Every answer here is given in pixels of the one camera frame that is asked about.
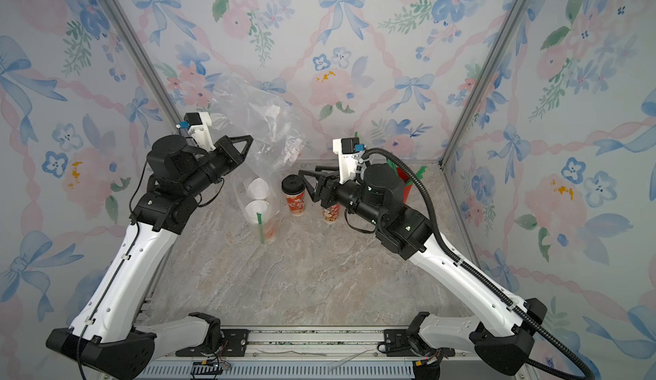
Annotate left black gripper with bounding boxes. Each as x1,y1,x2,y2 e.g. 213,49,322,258
187,135,255,201

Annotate red cup black lid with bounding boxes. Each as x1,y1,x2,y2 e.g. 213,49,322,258
322,204,340,224
281,174,306,216

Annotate clear plastic carrier bag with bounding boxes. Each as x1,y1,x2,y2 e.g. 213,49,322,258
232,166,280,243

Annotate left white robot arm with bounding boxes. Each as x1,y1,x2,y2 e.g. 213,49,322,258
45,135,253,379

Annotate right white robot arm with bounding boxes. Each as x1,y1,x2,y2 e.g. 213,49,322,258
299,164,535,376

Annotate red straw holder cup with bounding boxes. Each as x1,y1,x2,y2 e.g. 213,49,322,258
396,167,413,203

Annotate green wrapped straws bundle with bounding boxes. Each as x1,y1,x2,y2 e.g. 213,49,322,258
386,158,427,186

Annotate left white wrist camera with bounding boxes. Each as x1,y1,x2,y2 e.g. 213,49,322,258
176,112,215,151

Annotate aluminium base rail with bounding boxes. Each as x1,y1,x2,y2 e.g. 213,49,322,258
127,325,539,380

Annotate black corrugated cable conduit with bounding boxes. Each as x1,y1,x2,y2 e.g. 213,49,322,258
360,148,596,380

